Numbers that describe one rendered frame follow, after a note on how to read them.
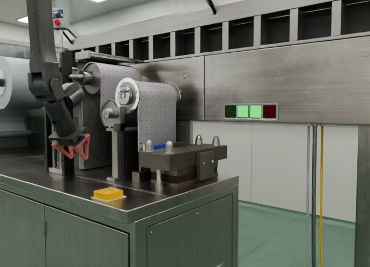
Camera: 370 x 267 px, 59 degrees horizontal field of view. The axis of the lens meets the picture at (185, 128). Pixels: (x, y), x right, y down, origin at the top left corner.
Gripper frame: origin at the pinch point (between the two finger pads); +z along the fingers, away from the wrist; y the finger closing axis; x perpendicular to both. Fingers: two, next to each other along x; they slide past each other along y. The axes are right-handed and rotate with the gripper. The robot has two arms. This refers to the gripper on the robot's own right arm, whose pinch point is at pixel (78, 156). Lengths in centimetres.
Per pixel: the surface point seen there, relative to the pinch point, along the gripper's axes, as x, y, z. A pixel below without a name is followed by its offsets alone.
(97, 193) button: 1.6, -2.8, 13.9
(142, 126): -34.7, -1.2, 10.8
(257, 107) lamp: -56, -44, 14
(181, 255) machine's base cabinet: -2, -24, 44
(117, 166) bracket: -22.7, 8.2, 23.1
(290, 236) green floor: -152, -37, 207
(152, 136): -37.6, -2.6, 17.6
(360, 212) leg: -43, -83, 54
